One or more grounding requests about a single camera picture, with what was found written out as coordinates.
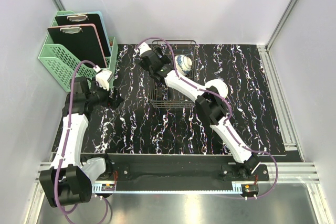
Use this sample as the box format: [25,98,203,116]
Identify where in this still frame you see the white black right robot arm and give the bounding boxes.
[136,42,260,180]

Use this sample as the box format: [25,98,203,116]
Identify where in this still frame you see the right aluminium frame post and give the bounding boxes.
[267,0,316,48]

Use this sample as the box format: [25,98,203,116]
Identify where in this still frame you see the dark wire dish rack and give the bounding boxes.
[149,40,199,109]

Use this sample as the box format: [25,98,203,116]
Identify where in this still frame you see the black clipboard blue edge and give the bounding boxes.
[48,12,111,67]

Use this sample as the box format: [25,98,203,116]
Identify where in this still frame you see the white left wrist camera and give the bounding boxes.
[95,69,113,90]

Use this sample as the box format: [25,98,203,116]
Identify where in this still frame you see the black marble pattern mat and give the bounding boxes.
[81,44,286,156]

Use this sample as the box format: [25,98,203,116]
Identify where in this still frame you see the black clipboard pink edge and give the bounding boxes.
[47,24,107,68]

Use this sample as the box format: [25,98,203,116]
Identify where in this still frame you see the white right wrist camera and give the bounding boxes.
[137,42,151,56]

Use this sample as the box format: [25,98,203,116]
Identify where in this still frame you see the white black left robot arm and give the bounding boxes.
[39,74,123,208]

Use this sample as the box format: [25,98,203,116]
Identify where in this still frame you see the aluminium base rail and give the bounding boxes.
[34,163,321,196]

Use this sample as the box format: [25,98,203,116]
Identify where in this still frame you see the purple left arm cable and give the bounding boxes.
[54,60,113,222]

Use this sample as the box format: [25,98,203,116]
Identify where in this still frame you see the white top bowl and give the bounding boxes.
[205,79,228,98]

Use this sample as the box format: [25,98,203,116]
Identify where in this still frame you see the blue white patterned bowl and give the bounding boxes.
[175,55,193,76]

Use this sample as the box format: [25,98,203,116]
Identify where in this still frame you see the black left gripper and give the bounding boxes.
[86,77,123,110]

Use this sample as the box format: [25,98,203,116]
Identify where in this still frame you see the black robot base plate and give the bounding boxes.
[102,154,270,194]

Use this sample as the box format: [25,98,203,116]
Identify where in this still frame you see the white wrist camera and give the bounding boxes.
[95,69,113,90]
[137,42,151,56]

